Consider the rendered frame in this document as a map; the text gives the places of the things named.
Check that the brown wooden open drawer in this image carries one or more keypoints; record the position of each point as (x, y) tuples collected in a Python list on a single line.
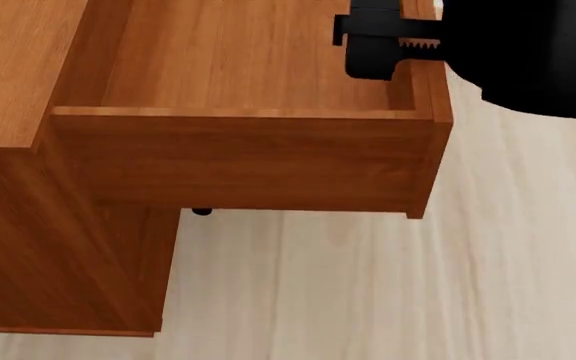
[(248, 161)]

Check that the small black drawer knob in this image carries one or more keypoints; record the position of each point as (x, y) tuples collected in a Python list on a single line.
[(201, 211)]

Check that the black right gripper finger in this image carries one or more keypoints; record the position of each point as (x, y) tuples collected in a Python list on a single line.
[(373, 60)]

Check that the brown wooden cabinet body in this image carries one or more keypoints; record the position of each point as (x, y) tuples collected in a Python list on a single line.
[(28, 232)]

